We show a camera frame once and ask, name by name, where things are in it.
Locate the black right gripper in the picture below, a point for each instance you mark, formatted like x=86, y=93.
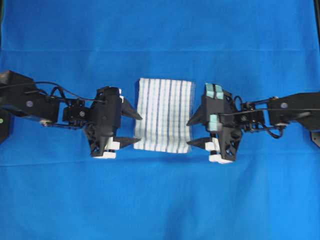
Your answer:
x=223, y=141

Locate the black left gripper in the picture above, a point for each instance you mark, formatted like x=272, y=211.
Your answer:
x=104, y=120

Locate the white blue striped towel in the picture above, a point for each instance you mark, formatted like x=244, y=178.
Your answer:
x=165, y=106

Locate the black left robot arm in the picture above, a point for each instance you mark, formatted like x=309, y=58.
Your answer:
x=20, y=97

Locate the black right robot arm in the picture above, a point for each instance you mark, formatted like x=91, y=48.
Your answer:
x=274, y=114

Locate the blue table cloth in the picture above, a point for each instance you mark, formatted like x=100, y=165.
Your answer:
x=50, y=187

